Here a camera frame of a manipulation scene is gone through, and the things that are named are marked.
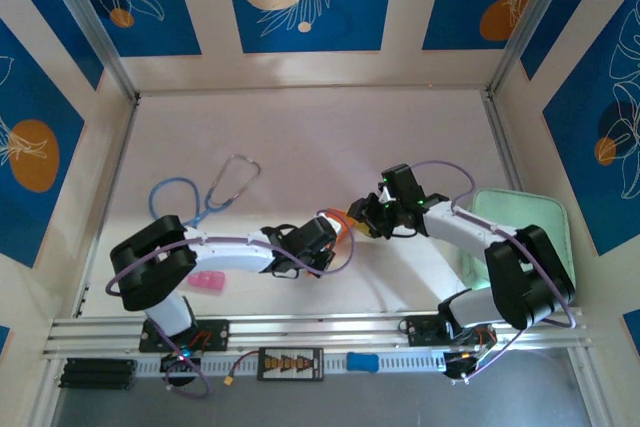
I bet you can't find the orange cloth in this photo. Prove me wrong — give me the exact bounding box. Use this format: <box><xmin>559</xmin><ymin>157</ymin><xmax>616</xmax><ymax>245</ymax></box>
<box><xmin>319</xmin><ymin>205</ymin><xmax>362</xmax><ymax>248</ymax></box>

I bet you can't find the pink pill box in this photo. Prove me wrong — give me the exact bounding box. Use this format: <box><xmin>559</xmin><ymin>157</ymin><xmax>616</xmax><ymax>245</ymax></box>
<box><xmin>187</xmin><ymin>270</ymin><xmax>227</xmax><ymax>292</ymax></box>

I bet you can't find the black power distribution board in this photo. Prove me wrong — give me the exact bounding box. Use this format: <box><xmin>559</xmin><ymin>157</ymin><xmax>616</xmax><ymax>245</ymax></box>
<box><xmin>257</xmin><ymin>346</ymin><xmax>325</xmax><ymax>381</ymax></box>

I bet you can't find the blue bone-shaped clip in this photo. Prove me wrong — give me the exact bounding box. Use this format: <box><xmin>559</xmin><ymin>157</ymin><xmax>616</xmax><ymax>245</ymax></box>
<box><xmin>345</xmin><ymin>351</ymin><xmax>380</xmax><ymax>373</ymax></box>

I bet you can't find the mint green tray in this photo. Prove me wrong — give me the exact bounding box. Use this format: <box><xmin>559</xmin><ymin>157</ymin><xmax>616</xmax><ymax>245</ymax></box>
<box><xmin>459</xmin><ymin>188</ymin><xmax>576</xmax><ymax>308</ymax></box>

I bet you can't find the blue stethoscope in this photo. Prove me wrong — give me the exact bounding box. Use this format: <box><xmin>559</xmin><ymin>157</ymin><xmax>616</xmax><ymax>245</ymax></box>
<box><xmin>148</xmin><ymin>153</ymin><xmax>262</xmax><ymax>226</ymax></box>

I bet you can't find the black rectangular block stack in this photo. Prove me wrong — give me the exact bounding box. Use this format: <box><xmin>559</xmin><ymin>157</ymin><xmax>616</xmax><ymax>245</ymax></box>
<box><xmin>58</xmin><ymin>356</ymin><xmax>137</xmax><ymax>391</ymax></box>

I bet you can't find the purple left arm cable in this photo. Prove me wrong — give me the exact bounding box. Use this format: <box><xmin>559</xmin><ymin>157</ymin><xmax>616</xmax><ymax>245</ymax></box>
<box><xmin>104</xmin><ymin>209</ymin><xmax>357</xmax><ymax>400</ymax></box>

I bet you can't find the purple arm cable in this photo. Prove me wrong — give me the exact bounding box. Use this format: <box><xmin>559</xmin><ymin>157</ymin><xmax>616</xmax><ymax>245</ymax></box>
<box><xmin>414</xmin><ymin>159</ymin><xmax>584</xmax><ymax>384</ymax></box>
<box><xmin>104</xmin><ymin>209</ymin><xmax>357</xmax><ymax>400</ymax></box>

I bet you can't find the aluminium mounting rail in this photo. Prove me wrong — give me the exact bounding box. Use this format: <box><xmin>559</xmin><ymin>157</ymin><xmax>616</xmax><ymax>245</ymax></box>
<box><xmin>42</xmin><ymin>305</ymin><xmax>594</xmax><ymax>356</ymax></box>

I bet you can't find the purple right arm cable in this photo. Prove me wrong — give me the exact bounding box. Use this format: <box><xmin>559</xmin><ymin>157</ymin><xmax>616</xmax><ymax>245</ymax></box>
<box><xmin>414</xmin><ymin>159</ymin><xmax>584</xmax><ymax>384</ymax></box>

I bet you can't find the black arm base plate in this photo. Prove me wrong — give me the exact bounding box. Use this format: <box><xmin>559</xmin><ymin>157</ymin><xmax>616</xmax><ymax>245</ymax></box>
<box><xmin>138</xmin><ymin>317</ymin><xmax>231</xmax><ymax>353</ymax></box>
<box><xmin>407</xmin><ymin>314</ymin><xmax>496</xmax><ymax>348</ymax></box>

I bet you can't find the white slotted cable duct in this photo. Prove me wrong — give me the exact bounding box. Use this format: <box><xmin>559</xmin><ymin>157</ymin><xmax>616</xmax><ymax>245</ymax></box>
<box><xmin>134</xmin><ymin>349</ymin><xmax>451</xmax><ymax>379</ymax></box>

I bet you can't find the red wire yellow connector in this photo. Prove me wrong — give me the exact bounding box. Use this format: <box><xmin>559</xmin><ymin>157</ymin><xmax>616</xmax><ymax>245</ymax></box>
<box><xmin>223</xmin><ymin>349</ymin><xmax>262</xmax><ymax>390</ymax></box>

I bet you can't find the aluminium frame post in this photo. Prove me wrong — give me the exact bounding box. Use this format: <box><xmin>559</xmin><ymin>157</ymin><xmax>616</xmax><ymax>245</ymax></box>
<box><xmin>35</xmin><ymin>0</ymin><xmax>142</xmax><ymax>103</ymax></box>
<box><xmin>487</xmin><ymin>0</ymin><xmax>586</xmax><ymax>101</ymax></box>

